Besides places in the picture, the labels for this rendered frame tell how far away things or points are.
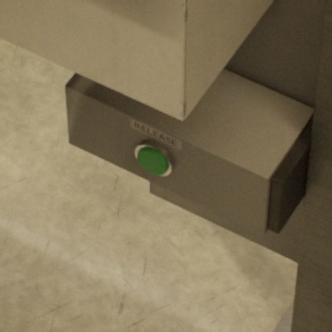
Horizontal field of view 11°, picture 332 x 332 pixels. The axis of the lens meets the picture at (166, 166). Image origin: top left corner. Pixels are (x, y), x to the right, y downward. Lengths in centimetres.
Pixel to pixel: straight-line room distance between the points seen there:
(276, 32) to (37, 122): 158
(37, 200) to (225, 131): 145
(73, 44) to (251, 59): 24
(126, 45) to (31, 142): 172
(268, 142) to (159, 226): 141
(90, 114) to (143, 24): 29
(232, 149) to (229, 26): 19
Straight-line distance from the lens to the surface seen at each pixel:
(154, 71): 126
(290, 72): 147
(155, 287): 279
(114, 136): 151
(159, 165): 149
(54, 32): 129
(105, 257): 282
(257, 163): 144
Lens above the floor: 233
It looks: 53 degrees down
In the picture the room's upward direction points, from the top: straight up
